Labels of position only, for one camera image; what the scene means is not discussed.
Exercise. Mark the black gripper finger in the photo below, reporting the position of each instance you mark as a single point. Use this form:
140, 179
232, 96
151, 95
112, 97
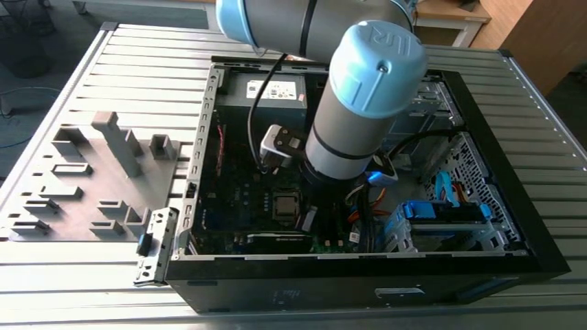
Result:
310, 218

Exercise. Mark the silver CPU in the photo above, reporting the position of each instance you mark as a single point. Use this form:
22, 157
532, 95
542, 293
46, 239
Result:
287, 206

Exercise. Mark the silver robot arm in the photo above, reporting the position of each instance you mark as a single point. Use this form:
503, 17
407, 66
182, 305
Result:
367, 86

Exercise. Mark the CPU socket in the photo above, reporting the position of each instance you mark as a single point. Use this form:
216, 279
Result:
286, 189

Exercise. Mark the black graphics card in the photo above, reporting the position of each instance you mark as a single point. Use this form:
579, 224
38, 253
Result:
275, 240

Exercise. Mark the green motherboard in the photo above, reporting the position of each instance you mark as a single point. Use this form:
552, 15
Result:
247, 206

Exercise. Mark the hard disk in blue carrier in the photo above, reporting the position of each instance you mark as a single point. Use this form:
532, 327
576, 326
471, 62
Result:
419, 209

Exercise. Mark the black PC case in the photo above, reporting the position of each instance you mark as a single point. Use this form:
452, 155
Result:
320, 288

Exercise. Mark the white power supply label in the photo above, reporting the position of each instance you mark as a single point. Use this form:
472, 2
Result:
284, 90

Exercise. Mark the tall silver disk bay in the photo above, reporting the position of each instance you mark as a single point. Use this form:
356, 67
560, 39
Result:
438, 99

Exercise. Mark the low silver disk bay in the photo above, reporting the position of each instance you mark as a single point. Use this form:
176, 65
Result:
492, 237

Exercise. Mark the grey power supply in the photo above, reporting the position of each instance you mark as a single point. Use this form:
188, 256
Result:
236, 89

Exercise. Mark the grey parts rack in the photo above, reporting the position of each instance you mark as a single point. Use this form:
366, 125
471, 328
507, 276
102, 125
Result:
91, 192

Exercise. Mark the wooden desk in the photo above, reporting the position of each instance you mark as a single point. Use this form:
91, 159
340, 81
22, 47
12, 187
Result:
450, 13

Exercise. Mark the wooden cabinet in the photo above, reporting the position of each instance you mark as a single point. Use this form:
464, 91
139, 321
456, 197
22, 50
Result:
550, 34

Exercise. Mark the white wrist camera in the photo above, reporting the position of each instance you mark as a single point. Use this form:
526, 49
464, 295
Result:
384, 178
275, 148

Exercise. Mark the silver card bracket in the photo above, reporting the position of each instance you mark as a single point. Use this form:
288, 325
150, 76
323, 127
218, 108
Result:
162, 227

